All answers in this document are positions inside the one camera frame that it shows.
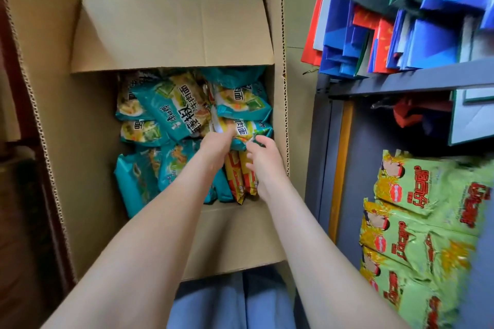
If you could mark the teal noodle packets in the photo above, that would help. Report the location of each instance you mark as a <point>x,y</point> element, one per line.
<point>166,109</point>

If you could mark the grey metal shelf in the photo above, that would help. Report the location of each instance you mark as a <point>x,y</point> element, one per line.
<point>405,80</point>

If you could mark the white green-edged gift bag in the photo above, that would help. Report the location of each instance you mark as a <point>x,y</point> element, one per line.
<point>471,120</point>

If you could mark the person's left hand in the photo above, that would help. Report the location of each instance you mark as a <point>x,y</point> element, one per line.
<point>216,149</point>

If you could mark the person's right forearm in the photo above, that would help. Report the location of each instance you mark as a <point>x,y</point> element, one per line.
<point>328,263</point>

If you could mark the crumpled red bag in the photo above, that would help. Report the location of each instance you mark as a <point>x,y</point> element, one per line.
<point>417,113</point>

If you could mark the stack of green cartoon packets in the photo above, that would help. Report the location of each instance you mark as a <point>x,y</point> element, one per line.
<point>424,224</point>

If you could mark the person's left forearm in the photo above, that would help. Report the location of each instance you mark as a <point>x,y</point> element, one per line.
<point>146,247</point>

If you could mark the person's right hand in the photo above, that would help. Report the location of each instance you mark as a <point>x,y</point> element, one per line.
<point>270,167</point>

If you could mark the yellow noodle packets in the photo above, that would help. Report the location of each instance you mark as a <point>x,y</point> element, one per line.
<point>249,176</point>
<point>233,178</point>

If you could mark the teal instant noodle packet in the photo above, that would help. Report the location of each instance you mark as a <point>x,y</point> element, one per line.
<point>251,130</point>

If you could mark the bunch of small gift bags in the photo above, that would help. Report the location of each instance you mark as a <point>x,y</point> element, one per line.
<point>347,47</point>

